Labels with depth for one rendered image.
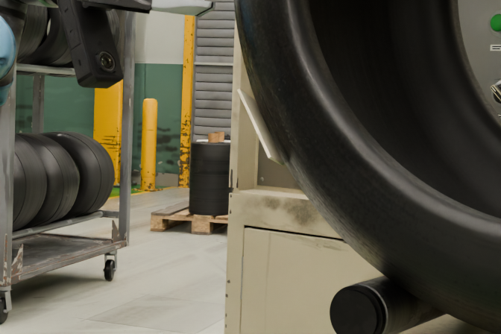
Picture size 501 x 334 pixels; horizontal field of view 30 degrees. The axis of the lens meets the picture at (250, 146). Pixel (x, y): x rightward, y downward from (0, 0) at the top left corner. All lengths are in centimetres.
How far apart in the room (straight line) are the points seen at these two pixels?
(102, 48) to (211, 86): 960
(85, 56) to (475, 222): 48
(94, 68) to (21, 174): 338
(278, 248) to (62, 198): 327
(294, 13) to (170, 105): 1005
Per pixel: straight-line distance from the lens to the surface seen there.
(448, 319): 87
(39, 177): 444
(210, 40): 1060
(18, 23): 108
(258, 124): 72
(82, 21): 98
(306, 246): 149
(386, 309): 69
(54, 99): 1149
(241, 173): 157
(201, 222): 712
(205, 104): 1060
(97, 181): 506
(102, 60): 97
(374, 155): 65
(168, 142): 1075
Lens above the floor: 106
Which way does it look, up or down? 3 degrees down
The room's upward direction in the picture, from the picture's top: 2 degrees clockwise
